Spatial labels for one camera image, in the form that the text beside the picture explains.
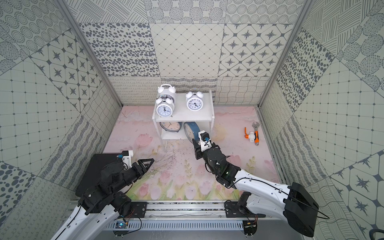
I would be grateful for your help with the small white twin-bell alarm clock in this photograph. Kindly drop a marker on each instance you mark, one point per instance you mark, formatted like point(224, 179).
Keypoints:
point(165, 106)

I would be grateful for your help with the white plastic twin-bell alarm clock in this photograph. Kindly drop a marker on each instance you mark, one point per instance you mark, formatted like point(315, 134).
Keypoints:
point(167, 91)

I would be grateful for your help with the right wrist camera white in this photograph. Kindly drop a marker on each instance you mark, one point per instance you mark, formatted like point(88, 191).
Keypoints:
point(205, 141)

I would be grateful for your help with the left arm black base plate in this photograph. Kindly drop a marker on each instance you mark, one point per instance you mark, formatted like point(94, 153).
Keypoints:
point(134, 210)

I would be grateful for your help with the blue round alarm clock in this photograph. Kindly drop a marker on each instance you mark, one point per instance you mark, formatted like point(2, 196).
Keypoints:
point(192, 131)
point(173, 127)

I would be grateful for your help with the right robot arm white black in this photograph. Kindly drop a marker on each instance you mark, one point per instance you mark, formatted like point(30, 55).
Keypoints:
point(290, 203)

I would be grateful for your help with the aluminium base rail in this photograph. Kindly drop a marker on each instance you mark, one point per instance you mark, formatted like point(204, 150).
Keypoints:
point(190, 216)

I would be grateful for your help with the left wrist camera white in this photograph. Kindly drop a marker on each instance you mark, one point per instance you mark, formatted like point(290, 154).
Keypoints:
point(126, 157)

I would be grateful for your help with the silver adjustable wrench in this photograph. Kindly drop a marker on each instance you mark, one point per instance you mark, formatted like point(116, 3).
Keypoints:
point(256, 126)

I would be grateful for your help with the green circuit board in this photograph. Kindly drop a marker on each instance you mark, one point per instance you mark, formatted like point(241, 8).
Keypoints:
point(121, 225)

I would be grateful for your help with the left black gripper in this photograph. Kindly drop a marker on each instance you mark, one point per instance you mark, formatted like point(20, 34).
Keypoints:
point(137, 167)

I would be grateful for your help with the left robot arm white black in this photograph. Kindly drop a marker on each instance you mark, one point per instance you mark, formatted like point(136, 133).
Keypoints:
point(106, 201)

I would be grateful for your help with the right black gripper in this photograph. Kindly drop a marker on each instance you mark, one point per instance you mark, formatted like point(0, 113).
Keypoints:
point(198, 150)

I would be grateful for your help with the white two-tier shelf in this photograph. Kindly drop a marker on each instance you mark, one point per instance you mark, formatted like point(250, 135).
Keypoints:
point(204, 118)

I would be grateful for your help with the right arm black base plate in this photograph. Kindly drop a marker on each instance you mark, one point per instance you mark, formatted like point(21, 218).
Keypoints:
point(232, 210)

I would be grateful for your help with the white metal twin-bell alarm clock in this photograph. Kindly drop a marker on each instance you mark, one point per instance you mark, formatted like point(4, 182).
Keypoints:
point(194, 100)

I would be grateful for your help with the orange white tool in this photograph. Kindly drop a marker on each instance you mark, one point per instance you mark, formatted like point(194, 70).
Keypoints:
point(250, 136)

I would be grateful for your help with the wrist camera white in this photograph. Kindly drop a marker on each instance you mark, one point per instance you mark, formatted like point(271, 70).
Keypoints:
point(205, 141)
point(126, 157)

